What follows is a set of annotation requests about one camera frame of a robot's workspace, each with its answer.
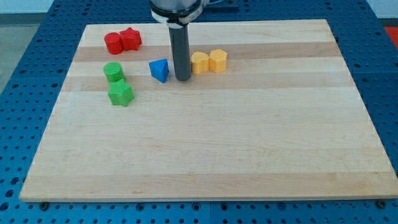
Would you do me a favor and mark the grey robot arm flange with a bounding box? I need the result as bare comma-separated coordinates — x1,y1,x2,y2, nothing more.
149,0,210,26

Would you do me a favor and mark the blue triangle block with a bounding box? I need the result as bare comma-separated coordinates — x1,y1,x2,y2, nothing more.
149,58,169,83

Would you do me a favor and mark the yellow heart block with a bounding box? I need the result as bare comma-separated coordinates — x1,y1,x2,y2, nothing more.
191,52,210,75

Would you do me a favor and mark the yellow pentagon block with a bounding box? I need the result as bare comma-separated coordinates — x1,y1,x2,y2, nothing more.
209,49,228,73

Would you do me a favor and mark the light wooden board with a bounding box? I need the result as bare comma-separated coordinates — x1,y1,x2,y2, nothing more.
20,19,397,202

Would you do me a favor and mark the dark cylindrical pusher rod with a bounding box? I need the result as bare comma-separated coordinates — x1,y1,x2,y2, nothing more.
169,24,191,82

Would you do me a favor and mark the green star block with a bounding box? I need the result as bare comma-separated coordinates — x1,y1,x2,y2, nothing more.
108,79,135,107

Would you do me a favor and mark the green cylinder block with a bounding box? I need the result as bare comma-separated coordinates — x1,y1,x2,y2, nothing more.
103,62,126,83

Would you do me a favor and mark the red star block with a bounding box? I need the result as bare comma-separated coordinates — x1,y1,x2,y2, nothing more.
120,27,142,51

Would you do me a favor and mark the red cylinder block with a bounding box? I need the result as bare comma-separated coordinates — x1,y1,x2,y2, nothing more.
104,32,124,55

